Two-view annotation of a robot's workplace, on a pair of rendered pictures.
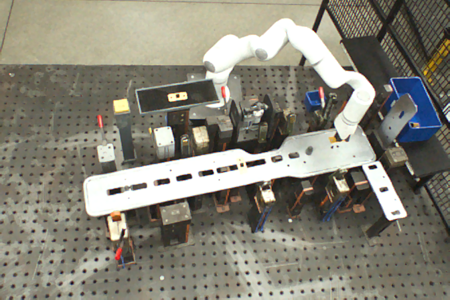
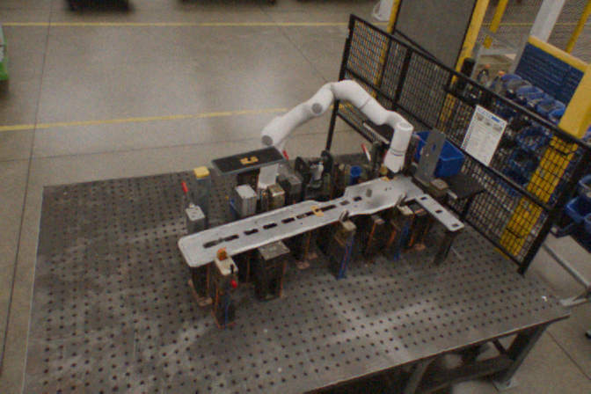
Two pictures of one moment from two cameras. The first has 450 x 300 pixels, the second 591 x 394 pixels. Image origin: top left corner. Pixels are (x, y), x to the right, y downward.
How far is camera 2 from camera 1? 0.90 m
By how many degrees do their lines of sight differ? 23
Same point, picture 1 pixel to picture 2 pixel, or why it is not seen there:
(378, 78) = not seen: hidden behind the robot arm
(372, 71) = not seen: hidden behind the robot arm
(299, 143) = (358, 190)
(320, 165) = (382, 202)
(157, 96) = (231, 162)
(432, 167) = (470, 190)
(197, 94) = (266, 157)
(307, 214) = (378, 259)
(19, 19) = (40, 176)
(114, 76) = (168, 181)
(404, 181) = not seen: hidden behind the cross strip
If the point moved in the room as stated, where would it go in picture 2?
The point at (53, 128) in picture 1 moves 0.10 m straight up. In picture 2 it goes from (120, 228) to (119, 214)
